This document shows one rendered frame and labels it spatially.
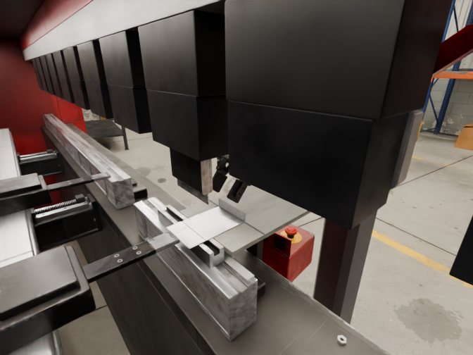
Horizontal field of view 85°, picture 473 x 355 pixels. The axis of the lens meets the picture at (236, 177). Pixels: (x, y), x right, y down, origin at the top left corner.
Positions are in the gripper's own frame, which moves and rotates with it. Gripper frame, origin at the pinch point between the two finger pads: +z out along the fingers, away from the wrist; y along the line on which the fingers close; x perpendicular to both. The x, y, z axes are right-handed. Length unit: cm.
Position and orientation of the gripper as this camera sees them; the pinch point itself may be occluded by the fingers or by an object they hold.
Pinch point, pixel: (226, 187)
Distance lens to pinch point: 51.7
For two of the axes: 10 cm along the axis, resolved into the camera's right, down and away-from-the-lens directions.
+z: -4.9, 8.7, -0.9
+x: 5.8, 4.0, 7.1
